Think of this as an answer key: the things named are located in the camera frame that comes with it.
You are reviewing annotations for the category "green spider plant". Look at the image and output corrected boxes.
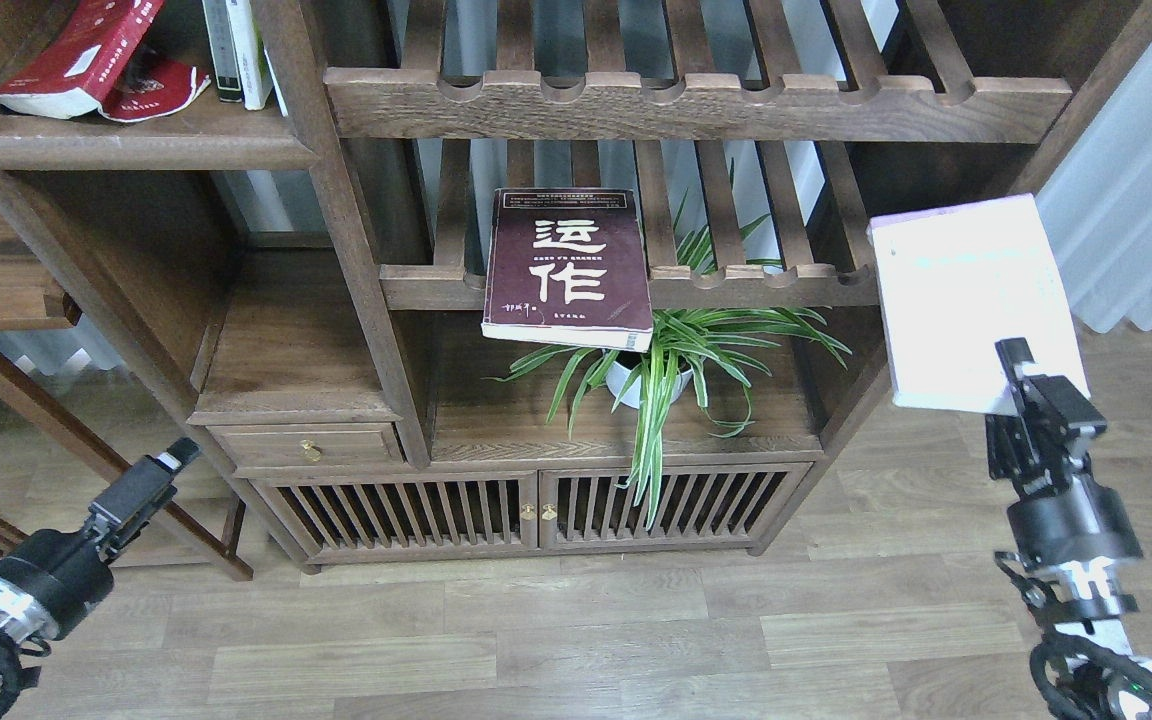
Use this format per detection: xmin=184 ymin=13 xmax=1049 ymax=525
xmin=488 ymin=160 xmax=852 ymax=528

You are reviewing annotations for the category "grey upright book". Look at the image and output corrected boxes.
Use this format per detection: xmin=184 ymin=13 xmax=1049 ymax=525
xmin=200 ymin=0 xmax=243 ymax=104

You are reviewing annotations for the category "dark brown book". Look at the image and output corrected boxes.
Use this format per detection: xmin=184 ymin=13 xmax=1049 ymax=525
xmin=482 ymin=187 xmax=653 ymax=353

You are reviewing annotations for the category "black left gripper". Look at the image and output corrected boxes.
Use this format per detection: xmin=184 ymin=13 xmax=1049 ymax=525
xmin=0 ymin=437 xmax=200 ymax=641

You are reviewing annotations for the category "dark wooden bookshelf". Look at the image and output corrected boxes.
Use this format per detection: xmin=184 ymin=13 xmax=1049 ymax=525
xmin=0 ymin=1 xmax=1152 ymax=571

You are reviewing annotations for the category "white book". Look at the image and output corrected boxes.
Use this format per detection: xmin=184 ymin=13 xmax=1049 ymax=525
xmin=867 ymin=194 xmax=1089 ymax=414
xmin=225 ymin=0 xmax=274 ymax=111

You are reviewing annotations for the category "red book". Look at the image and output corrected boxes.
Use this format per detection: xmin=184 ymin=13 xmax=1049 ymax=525
xmin=0 ymin=1 xmax=210 ymax=123

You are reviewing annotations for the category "white upright book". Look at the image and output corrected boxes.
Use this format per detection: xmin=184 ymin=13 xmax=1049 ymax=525
xmin=225 ymin=0 xmax=274 ymax=111

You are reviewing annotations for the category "brass drawer knob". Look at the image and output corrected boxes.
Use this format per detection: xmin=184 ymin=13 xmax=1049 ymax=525
xmin=300 ymin=439 xmax=323 ymax=462

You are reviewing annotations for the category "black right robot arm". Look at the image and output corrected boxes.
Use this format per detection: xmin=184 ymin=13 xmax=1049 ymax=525
xmin=986 ymin=338 xmax=1152 ymax=719

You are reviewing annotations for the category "white plant pot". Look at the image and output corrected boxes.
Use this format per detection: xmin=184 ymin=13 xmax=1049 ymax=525
xmin=605 ymin=351 xmax=694 ymax=409

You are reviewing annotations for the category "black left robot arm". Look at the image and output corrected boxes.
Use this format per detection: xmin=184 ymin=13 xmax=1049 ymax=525
xmin=0 ymin=437 xmax=200 ymax=717

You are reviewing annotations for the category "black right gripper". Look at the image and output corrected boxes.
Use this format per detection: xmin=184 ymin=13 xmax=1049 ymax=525
xmin=986 ymin=338 xmax=1143 ymax=573

